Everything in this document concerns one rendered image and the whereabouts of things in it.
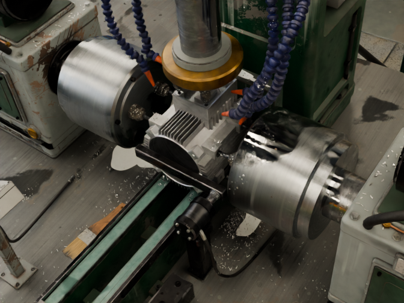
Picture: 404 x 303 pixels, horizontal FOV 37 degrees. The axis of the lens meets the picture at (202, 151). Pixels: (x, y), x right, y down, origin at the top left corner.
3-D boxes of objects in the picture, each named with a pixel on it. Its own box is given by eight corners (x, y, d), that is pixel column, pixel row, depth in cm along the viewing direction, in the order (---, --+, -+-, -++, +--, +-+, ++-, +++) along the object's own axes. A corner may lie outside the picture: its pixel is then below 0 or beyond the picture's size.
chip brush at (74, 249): (119, 201, 162) (118, 199, 161) (132, 210, 159) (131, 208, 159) (61, 252, 152) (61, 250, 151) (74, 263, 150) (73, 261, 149)
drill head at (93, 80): (94, 70, 181) (75, -1, 162) (191, 115, 165) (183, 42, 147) (34, 120, 168) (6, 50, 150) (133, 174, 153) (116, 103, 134)
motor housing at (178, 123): (194, 122, 162) (188, 69, 148) (254, 151, 154) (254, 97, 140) (148, 171, 152) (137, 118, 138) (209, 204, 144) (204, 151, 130)
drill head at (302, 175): (254, 143, 157) (254, 70, 138) (404, 213, 139) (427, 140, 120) (198, 209, 144) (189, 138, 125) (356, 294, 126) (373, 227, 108)
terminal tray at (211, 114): (203, 86, 149) (201, 64, 144) (238, 101, 145) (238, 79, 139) (174, 115, 143) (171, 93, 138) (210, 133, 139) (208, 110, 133)
